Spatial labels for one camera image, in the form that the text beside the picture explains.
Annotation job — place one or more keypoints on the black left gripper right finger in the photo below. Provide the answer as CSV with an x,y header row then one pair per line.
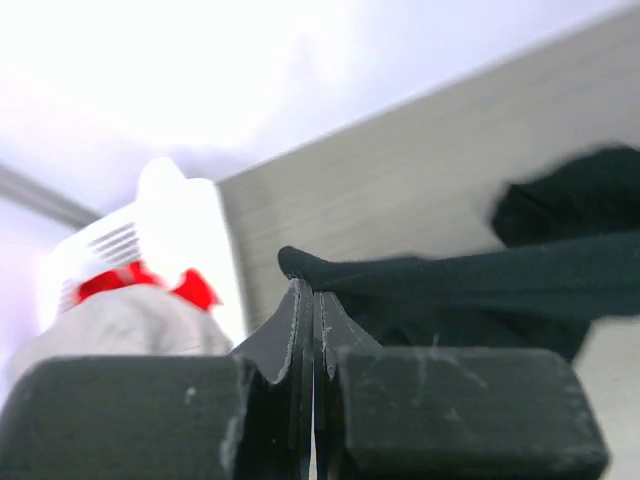
x,y
446,413

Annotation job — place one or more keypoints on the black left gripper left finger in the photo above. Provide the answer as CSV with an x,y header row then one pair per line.
x,y
246,415

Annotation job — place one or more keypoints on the black t shirt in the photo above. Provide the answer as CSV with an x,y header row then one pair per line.
x,y
570,257

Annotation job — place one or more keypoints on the white and red garment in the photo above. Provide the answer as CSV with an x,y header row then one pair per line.
x,y
192,287

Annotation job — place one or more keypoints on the beige grey shirt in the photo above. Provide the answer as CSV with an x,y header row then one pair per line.
x,y
131,321

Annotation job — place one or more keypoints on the white plastic laundry basket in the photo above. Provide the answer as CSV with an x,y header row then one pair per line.
x,y
175,223

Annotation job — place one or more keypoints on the left corner aluminium post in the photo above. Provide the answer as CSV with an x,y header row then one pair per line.
x,y
24,191

